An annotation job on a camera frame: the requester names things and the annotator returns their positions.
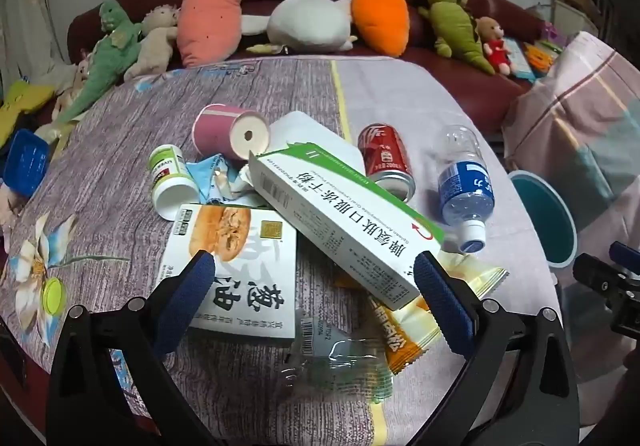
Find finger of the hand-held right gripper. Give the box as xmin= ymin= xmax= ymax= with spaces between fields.
xmin=609 ymin=242 xmax=640 ymax=277
xmin=572 ymin=253 xmax=623 ymax=307

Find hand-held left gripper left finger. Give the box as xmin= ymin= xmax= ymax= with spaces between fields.
xmin=47 ymin=250 xmax=221 ymax=446

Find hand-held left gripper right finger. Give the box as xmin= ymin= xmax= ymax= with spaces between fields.
xmin=410 ymin=250 xmax=581 ymax=446

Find pale yellow wrapper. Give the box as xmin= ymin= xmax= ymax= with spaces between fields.
xmin=400 ymin=252 xmax=510 ymax=327

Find orange snack wrapper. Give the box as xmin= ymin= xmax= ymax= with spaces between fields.
xmin=335 ymin=273 xmax=443 ymax=375

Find food box with pancake picture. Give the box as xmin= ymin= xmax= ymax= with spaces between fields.
xmin=159 ymin=203 xmax=298 ymax=341

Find blue plastic bin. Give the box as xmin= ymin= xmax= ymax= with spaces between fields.
xmin=507 ymin=169 xmax=579 ymax=269

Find clear plastic packaging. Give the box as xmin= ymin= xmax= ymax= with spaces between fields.
xmin=280 ymin=309 xmax=396 ymax=402

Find white pill bottle green label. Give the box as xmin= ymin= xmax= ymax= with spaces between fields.
xmin=147 ymin=143 xmax=201 ymax=219

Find blue wrapper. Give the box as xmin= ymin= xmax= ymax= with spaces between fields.
xmin=187 ymin=153 xmax=251 ymax=202

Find white and green long box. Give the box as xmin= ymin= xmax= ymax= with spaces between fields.
xmin=248 ymin=142 xmax=445 ymax=312

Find red soda can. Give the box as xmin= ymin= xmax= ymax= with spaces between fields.
xmin=357 ymin=123 xmax=417 ymax=203

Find pink paper cup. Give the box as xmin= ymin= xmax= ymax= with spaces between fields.
xmin=192 ymin=104 xmax=271 ymax=162

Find clear water bottle blue label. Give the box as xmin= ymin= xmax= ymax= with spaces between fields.
xmin=437 ymin=125 xmax=496 ymax=254

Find plaid blanket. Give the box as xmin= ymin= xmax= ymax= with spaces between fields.
xmin=502 ymin=31 xmax=640 ymax=287

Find purple printed tablecloth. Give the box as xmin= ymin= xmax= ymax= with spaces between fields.
xmin=0 ymin=55 xmax=558 ymax=432

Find blue plastic tray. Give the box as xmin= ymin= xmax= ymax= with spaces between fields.
xmin=2 ymin=129 xmax=51 ymax=199

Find white paper sheet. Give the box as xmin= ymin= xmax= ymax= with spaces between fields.
xmin=267 ymin=110 xmax=368 ymax=177

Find orange picture card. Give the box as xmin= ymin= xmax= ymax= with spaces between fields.
xmin=525 ymin=44 xmax=557 ymax=73

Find blue picture card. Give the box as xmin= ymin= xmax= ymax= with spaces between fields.
xmin=504 ymin=39 xmax=533 ymax=78

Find brown teddy bear red clothes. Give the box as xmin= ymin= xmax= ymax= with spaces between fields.
xmin=475 ymin=17 xmax=512 ymax=76

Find pale pink plush toy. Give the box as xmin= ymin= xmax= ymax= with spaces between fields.
xmin=52 ymin=51 xmax=93 ymax=122

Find beige doll plush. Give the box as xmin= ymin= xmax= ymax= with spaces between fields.
xmin=124 ymin=4 xmax=181 ymax=81

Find yellow plush toy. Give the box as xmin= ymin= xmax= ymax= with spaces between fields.
xmin=0 ymin=80 xmax=56 ymax=147

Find olive green dinosaur plush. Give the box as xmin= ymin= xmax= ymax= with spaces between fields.
xmin=417 ymin=0 xmax=496 ymax=74

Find orange carrot rabbit plush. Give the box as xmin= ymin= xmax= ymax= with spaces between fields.
xmin=351 ymin=0 xmax=412 ymax=58

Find white duck plush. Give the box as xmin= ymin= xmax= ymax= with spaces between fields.
xmin=241 ymin=0 xmax=358 ymax=52

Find white curtain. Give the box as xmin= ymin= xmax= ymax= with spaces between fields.
xmin=0 ymin=0 xmax=71 ymax=92

